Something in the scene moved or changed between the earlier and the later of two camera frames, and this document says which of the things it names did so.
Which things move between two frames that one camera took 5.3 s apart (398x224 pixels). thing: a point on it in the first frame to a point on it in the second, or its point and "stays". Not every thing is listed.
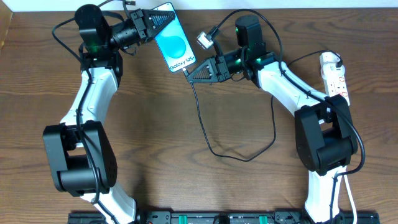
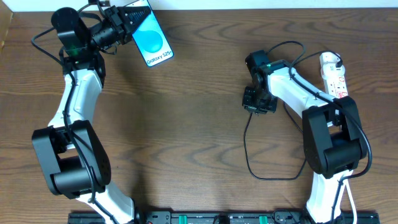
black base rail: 226,217 stays
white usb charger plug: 328,60 stays
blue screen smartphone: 173,42 to 150,38
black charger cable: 273,109 to 305,149
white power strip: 337,86 stays
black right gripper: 222,66 to 258,104
